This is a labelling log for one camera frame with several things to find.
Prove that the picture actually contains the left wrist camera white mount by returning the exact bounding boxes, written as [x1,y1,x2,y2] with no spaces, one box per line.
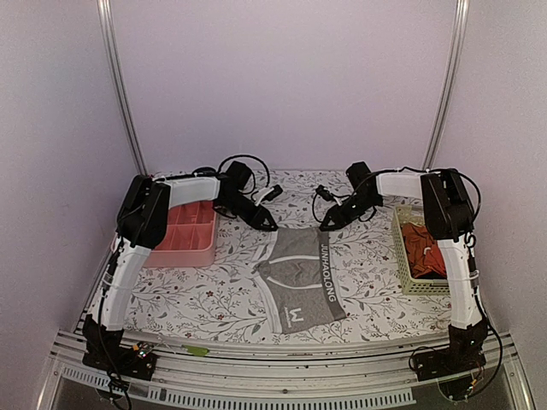
[251,184,283,206]

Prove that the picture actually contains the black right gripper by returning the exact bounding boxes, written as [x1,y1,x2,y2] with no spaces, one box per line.
[321,191,381,231]

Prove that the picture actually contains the grey boxer underwear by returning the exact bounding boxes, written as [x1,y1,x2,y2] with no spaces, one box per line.
[252,227,346,335]

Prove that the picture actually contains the aluminium frame post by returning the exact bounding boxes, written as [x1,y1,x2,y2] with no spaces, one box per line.
[97,0,148,174]
[422,0,470,169]

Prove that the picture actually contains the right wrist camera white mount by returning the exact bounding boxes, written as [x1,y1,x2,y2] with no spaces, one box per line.
[315,184,348,205]

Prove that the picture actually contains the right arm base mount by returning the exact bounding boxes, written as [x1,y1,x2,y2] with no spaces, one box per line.
[409,342,486,381]

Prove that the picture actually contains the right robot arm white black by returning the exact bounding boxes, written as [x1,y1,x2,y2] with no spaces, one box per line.
[320,162,488,372]

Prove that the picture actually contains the left aluminium frame post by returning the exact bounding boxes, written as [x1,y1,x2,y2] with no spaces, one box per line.
[97,0,148,174]

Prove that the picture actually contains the pink divided organizer box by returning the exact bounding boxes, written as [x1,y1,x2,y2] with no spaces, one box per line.
[111,200,219,269]

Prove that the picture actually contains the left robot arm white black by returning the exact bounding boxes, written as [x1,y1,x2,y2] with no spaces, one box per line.
[83,158,278,371]

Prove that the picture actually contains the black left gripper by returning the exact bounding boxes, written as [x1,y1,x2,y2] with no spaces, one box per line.
[221,192,279,231]

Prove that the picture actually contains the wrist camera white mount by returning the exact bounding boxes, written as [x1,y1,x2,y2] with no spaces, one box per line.
[315,184,348,205]
[251,184,283,206]

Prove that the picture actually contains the floral tablecloth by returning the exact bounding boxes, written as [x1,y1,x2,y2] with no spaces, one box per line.
[87,168,488,346]

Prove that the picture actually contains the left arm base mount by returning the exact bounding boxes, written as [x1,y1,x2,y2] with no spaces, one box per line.
[82,341,158,381]

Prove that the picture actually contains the green tape scrap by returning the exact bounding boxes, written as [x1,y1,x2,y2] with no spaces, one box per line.
[183,344,209,357]

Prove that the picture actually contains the orange clothes in basket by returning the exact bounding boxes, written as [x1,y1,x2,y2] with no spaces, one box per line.
[401,223,447,280]

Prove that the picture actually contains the pale green plastic basket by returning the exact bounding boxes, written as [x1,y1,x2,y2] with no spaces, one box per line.
[391,205,450,296]

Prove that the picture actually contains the right aluminium frame post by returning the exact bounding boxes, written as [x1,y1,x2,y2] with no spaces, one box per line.
[422,0,470,169]

